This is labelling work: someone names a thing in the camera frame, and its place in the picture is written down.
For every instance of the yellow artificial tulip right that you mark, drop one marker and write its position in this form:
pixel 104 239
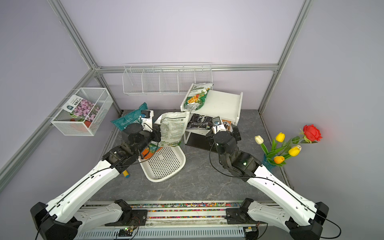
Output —
pixel 294 151

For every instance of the small circuit board right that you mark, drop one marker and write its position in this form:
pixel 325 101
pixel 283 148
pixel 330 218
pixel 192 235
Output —
pixel 251 233

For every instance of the white artificial tulip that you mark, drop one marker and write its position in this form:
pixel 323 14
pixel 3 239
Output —
pixel 259 140

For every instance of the orange fertilizer bag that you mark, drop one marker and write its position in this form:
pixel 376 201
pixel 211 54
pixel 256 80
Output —
pixel 228 125

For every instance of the yellow artificial tulip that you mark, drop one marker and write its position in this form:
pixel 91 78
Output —
pixel 280 137
pixel 294 151

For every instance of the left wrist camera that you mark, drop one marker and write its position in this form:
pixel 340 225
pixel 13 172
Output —
pixel 147 120

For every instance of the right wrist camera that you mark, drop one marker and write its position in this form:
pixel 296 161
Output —
pixel 218 125

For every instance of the white wire wall rack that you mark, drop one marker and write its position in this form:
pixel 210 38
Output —
pixel 164 78

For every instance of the orange yellow tulip lower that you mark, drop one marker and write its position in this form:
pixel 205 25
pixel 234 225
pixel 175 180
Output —
pixel 279 159

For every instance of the small circuit board left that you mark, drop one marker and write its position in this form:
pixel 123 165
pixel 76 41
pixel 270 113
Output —
pixel 125 233

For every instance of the red artificial rose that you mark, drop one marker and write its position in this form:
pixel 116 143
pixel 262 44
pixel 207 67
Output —
pixel 312 133

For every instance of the black bud power bag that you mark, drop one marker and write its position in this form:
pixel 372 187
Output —
pixel 200 122

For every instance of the white wire wall basket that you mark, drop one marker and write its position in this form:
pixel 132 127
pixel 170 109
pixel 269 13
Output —
pixel 68 126

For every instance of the white perforated plastic basket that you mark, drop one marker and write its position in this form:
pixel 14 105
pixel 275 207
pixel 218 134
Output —
pixel 164 164

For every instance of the teal glass vase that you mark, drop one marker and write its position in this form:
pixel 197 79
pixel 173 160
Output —
pixel 267 164

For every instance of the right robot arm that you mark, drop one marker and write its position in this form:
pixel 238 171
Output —
pixel 301 218

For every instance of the white fertilizer bag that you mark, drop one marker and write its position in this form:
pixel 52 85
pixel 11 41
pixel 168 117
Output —
pixel 172 126

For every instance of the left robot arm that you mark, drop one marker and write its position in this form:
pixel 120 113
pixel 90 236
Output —
pixel 60 218

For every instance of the teal orange soil bag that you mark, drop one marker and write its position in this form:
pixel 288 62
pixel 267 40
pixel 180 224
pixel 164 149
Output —
pixel 130 118

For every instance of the purple flower seed packet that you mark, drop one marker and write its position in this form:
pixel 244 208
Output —
pixel 81 109

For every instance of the green white urea bag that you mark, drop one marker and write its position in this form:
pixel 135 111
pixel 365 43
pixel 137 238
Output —
pixel 197 96

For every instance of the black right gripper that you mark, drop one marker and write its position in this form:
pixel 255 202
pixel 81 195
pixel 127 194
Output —
pixel 237 136

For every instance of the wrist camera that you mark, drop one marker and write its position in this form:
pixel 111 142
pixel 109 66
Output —
pixel 147 120
pixel 218 125

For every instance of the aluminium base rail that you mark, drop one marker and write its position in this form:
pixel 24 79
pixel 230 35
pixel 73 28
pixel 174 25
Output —
pixel 179 220

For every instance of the small circuit board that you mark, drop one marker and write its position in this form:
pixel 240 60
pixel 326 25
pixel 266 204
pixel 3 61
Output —
pixel 251 233
pixel 125 233

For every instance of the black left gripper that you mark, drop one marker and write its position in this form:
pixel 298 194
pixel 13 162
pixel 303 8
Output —
pixel 155 132

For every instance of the white metal tiered shelf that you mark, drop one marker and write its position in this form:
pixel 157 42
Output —
pixel 217 104

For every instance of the yellow artificial tulip upper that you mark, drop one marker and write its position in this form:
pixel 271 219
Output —
pixel 280 137

